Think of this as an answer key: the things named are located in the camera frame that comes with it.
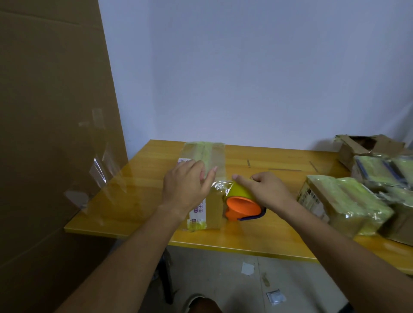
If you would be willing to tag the person's right forearm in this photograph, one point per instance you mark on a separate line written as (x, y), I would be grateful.
(355, 258)

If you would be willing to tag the large pink label cardboard box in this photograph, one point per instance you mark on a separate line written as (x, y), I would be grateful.
(214, 209)

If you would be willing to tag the orange dispenser with yellow tape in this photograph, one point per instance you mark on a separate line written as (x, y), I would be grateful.
(242, 204)

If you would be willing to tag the taped box with label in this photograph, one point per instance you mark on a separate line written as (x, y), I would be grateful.
(326, 200)

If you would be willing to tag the row of cardboard boxes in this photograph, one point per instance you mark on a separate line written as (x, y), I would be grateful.
(350, 151)

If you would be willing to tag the taped box with blue stripe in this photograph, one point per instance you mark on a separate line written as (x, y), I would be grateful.
(374, 171)

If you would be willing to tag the person's left white slipper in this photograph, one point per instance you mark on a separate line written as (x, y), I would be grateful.
(188, 303)

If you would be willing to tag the person's left leg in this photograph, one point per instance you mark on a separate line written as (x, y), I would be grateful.
(206, 306)

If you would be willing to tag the person's right hand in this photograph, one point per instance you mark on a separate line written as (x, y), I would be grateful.
(271, 193)

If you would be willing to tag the black metal table leg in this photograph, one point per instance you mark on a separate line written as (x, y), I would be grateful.
(167, 277)

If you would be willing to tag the large brown cardboard sheet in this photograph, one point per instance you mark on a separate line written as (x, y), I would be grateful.
(55, 129)

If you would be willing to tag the small box with 031 label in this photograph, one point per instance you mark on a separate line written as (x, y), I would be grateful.
(371, 206)

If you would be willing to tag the silver foil packet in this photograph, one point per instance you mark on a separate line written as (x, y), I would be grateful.
(276, 297)

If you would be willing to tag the person's left hand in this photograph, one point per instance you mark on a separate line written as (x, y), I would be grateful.
(184, 190)

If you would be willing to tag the yellow wooden table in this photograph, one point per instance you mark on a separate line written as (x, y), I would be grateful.
(145, 180)

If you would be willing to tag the person's left forearm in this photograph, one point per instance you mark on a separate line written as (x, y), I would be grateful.
(119, 267)

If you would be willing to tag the white paper scrap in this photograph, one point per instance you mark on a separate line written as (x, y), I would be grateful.
(247, 269)

